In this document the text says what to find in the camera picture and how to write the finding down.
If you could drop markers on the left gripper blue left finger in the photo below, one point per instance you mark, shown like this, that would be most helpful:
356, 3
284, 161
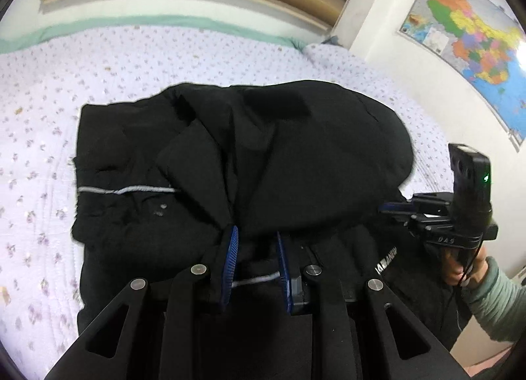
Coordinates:
229, 267

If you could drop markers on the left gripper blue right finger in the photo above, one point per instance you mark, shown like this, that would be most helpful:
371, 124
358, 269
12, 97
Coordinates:
284, 274

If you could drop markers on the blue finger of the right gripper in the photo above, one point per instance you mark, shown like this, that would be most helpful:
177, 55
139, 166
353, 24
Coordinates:
397, 209

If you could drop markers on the black jacket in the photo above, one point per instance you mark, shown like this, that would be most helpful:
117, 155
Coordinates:
163, 181

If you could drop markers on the green right sleeve forearm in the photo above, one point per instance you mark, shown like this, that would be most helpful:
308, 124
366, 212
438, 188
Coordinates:
498, 304

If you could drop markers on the right hand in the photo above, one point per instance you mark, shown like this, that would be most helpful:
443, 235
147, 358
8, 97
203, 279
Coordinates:
452, 269

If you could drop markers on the floral white bed quilt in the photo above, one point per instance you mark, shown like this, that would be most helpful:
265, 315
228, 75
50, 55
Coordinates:
43, 89

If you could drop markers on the colourful wall map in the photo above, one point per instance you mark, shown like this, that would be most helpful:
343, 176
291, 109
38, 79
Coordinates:
484, 45

